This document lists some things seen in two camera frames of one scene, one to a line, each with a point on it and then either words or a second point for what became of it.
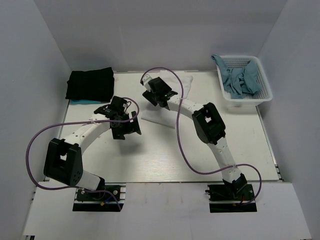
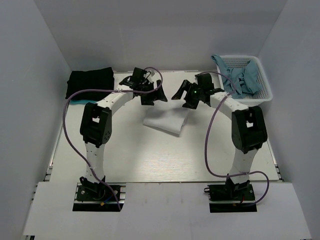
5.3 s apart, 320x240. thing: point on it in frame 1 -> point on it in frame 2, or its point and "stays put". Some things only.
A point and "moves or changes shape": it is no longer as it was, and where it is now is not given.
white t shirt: (178, 82) moves or changes shape
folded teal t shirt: (82, 102) stays put
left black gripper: (118, 134) -> (149, 101)
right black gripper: (148, 95) -> (187, 86)
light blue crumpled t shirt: (240, 83) stays put
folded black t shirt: (95, 85) stays put
